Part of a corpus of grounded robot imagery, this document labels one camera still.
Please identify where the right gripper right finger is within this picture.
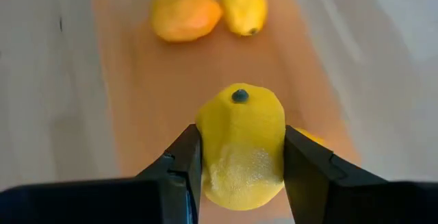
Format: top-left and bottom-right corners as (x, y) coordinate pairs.
(283, 124), (438, 224)

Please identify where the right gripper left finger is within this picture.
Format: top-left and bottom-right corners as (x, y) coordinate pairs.
(0, 123), (203, 224)

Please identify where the yellow lemon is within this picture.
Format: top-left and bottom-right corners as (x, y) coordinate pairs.
(219, 0), (268, 37)
(194, 82), (287, 212)
(296, 127), (326, 147)

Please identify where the orange plastic tray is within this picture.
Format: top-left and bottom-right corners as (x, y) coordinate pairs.
(90, 0), (362, 224)

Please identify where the orange-tinted lemon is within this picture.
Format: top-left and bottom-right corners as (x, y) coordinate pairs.
(149, 0), (224, 43)

